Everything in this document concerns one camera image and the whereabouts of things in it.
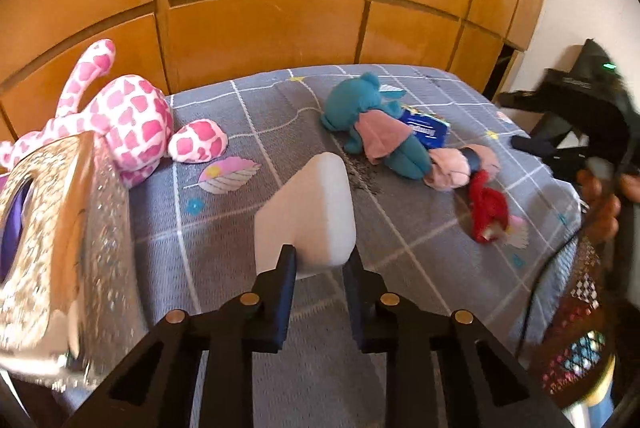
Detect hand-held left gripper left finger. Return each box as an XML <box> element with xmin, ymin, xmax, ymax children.
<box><xmin>65</xmin><ymin>244</ymin><xmax>298</xmax><ymax>428</ymax></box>

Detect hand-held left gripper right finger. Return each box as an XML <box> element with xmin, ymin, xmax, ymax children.
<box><xmin>344</xmin><ymin>248</ymin><xmax>571</xmax><ymax>428</ymax></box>

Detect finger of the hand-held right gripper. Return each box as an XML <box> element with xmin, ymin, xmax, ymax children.
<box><xmin>497</xmin><ymin>89</ymin><xmax>551</xmax><ymax>114</ymax></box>
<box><xmin>510</xmin><ymin>134</ymin><xmax>566</xmax><ymax>170</ymax></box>

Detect satin hair scrunchie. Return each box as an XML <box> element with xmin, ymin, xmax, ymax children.
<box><xmin>424</xmin><ymin>143</ymin><xmax>501</xmax><ymax>193</ymax></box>

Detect white sponge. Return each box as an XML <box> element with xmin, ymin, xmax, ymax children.
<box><xmin>254</xmin><ymin>151</ymin><xmax>357</xmax><ymax>280</ymax></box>

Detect person's right hand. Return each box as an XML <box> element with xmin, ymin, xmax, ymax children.
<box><xmin>575</xmin><ymin>155</ymin><xmax>640</xmax><ymax>244</ymax></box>

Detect grey plaid bed sheet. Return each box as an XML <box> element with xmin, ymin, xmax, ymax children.
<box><xmin>125</xmin><ymin>64</ymin><xmax>583</xmax><ymax>428</ymax></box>

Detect blue tissue packet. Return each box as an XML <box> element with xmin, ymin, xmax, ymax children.
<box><xmin>400</xmin><ymin>106</ymin><xmax>451</xmax><ymax>149</ymax></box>

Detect blue plush toy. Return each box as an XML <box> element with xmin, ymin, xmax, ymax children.
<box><xmin>320</xmin><ymin>72</ymin><xmax>433</xmax><ymax>181</ymax></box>

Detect person's patterned clothing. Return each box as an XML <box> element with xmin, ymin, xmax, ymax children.
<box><xmin>530</xmin><ymin>233</ymin><xmax>621</xmax><ymax>409</ymax></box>

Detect ornate gold tissue box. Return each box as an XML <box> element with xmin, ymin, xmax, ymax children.
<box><xmin>0</xmin><ymin>131</ymin><xmax>146</xmax><ymax>389</ymax></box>

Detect pink spotted giraffe plush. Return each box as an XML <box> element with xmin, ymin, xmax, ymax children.
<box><xmin>0</xmin><ymin>39</ymin><xmax>230</xmax><ymax>189</ymax></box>

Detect wooden wardrobe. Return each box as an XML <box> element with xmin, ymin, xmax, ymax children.
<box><xmin>0</xmin><ymin>0</ymin><xmax>558</xmax><ymax>144</ymax></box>

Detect black cable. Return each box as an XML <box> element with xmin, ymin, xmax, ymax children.
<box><xmin>515</xmin><ymin>228</ymin><xmax>586</xmax><ymax>359</ymax></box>

